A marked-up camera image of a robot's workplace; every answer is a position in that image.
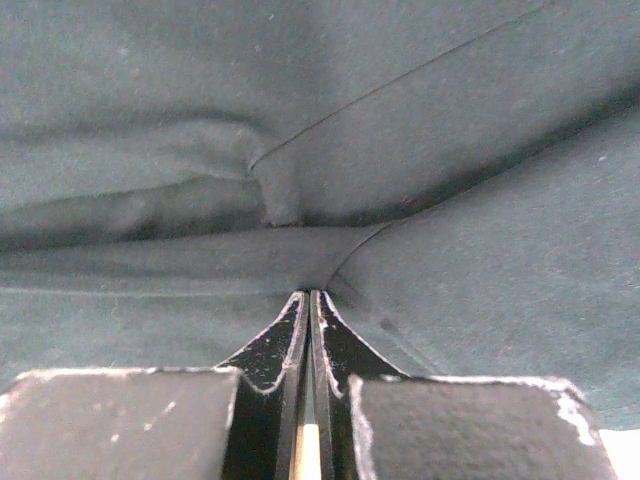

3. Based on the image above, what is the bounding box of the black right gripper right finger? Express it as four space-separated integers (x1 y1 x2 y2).
309 290 616 479

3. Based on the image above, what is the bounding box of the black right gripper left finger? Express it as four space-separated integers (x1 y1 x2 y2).
1 291 309 479

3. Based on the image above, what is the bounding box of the black t shirt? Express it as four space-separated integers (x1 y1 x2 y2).
1 1 639 430

